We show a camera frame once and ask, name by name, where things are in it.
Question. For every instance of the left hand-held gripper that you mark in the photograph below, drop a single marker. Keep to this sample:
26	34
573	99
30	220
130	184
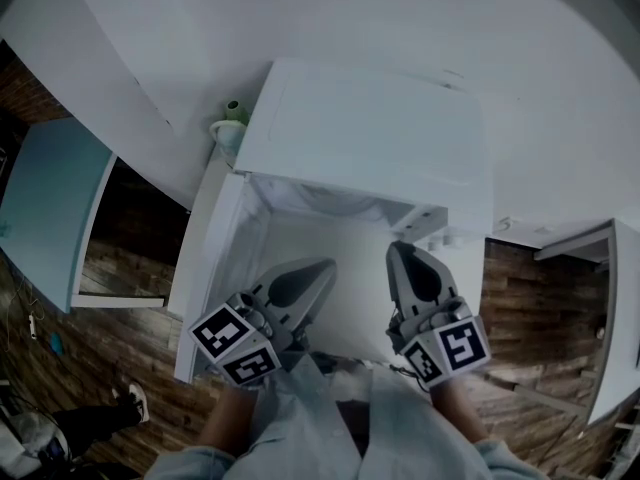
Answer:
235	348

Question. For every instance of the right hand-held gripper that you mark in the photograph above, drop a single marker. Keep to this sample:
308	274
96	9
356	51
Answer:
460	348

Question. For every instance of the white microwave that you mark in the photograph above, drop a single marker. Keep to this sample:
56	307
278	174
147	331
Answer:
370	128

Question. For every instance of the person's left forearm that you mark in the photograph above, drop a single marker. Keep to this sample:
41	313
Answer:
227	423

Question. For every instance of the person's right forearm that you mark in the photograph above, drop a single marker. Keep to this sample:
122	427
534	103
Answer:
457	413

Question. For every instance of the person's light denim clothing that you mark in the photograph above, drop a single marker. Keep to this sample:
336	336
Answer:
300	433

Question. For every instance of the white mug with cartoon print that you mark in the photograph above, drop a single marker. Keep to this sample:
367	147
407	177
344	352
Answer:
227	140

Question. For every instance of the small green container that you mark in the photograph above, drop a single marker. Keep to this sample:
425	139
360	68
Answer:
236	110

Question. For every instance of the white desk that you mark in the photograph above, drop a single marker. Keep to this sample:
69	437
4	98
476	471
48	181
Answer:
625	293

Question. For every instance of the small teal object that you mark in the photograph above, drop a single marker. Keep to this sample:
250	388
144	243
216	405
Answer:
57	344

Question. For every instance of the teal top table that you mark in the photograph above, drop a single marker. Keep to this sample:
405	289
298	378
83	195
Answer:
50	198

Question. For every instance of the white power adapter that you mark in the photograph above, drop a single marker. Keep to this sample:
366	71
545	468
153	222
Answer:
32	325

